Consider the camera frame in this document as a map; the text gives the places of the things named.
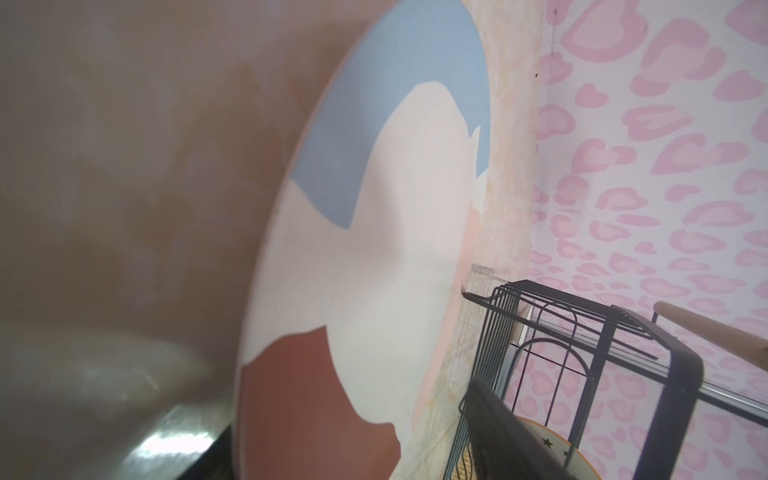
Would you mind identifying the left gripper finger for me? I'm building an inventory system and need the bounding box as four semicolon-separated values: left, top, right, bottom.
464;379;572;480

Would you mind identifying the white star cartoon plate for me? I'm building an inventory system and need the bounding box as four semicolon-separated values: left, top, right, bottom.
519;417;601;480

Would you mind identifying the pastel abstract pattern plate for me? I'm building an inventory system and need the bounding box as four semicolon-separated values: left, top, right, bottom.
232;1;491;479

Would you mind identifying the black wire dish rack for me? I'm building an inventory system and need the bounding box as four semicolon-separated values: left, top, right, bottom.
466;280;767;479

